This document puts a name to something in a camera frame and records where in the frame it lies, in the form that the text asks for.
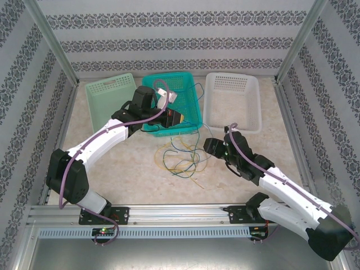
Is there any thin green cable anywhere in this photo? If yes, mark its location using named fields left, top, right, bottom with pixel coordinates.
left=163, top=130, right=203, bottom=179

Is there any thin yellow cable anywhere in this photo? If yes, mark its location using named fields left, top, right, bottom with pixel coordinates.
left=154, top=134, right=209, bottom=173
left=168, top=157, right=205, bottom=190

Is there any teal plastic basket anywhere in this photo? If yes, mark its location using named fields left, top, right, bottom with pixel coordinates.
left=141, top=71, right=204, bottom=138

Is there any light green plastic basket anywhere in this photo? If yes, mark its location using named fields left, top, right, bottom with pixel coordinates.
left=85, top=72, right=138, bottom=133

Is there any white plastic basket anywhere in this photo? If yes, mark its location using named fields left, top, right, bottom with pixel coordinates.
left=202, top=72, right=263, bottom=134

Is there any right controller circuit board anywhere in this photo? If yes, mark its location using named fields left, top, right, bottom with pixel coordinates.
left=249, top=224, right=271, bottom=240

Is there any controller circuit board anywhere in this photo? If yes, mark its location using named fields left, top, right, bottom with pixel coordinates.
left=249, top=224, right=271, bottom=240
left=91, top=227, right=118, bottom=237

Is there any grey metal front panel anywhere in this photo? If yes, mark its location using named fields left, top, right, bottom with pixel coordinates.
left=26, top=237, right=347, bottom=270

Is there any left controller circuit board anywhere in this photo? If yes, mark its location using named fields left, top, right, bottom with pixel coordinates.
left=91, top=227, right=118, bottom=237

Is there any aluminium right side rail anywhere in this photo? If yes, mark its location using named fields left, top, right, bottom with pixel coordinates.
left=272, top=80, right=316, bottom=195

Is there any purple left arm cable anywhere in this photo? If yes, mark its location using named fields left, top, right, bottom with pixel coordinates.
left=58, top=79, right=171, bottom=247

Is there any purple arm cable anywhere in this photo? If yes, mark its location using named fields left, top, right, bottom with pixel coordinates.
left=229, top=123, right=360, bottom=251
left=58, top=79, right=171, bottom=247

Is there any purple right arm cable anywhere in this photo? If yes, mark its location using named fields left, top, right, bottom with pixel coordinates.
left=229, top=123, right=360, bottom=251

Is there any aluminium left side rail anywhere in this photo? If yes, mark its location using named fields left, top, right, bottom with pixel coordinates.
left=39, top=83, right=81, bottom=206

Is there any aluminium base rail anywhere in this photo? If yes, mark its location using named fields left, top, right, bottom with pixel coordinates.
left=28, top=204, right=282, bottom=226

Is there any white slotted cable duct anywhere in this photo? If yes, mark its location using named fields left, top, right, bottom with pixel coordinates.
left=38, top=226, right=251, bottom=239

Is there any aluminium left frame post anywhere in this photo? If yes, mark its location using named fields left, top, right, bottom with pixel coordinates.
left=21, top=0, right=80, bottom=85

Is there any aluminium frame post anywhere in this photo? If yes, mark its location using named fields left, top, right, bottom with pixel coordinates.
left=21, top=0, right=80, bottom=85
left=273, top=0, right=329, bottom=84

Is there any aluminium right frame post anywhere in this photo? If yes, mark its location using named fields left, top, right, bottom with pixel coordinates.
left=273, top=0, right=329, bottom=84

